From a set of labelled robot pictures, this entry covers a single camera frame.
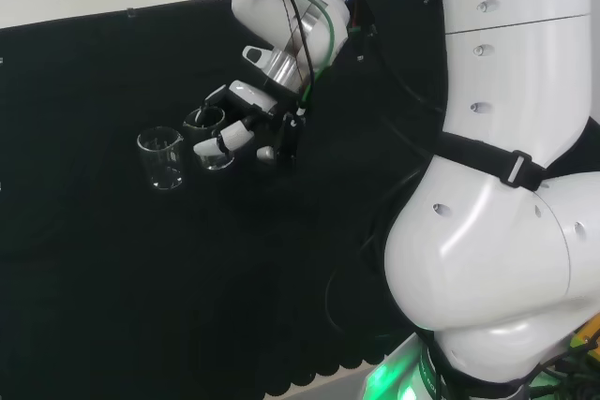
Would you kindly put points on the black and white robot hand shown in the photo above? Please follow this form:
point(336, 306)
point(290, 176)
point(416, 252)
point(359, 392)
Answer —
point(250, 95)

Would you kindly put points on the clear glass beaker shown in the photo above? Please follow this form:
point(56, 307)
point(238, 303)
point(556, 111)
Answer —
point(164, 175)
point(215, 163)

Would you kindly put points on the clear cloth clip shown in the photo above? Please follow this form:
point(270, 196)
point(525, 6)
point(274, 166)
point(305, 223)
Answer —
point(131, 12)

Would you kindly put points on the black bench cloth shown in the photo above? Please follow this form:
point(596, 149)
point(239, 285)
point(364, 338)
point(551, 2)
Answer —
point(140, 278)

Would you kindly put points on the yellow stop button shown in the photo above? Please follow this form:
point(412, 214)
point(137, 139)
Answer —
point(588, 330)

